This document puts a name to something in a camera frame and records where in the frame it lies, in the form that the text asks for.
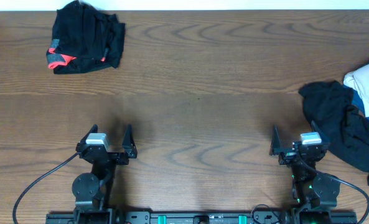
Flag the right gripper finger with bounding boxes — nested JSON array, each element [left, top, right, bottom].
[[311, 121, 330, 145], [269, 125, 288, 156]]

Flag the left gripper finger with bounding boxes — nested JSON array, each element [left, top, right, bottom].
[[79, 124, 98, 144], [122, 124, 138, 159]]

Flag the black shirt with white logo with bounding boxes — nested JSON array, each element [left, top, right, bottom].
[[299, 81, 369, 185]]

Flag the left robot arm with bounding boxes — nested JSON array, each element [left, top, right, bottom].
[[72, 124, 138, 224]]

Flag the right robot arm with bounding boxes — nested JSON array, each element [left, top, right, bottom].
[[269, 123, 340, 223]]

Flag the blue shirt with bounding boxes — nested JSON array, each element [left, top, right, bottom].
[[342, 51, 369, 127]]

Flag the folded black garment orange trim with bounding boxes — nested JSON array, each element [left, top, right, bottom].
[[46, 1, 126, 75]]

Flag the black base rail green clamps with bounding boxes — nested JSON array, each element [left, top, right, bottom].
[[45, 210, 357, 224]]

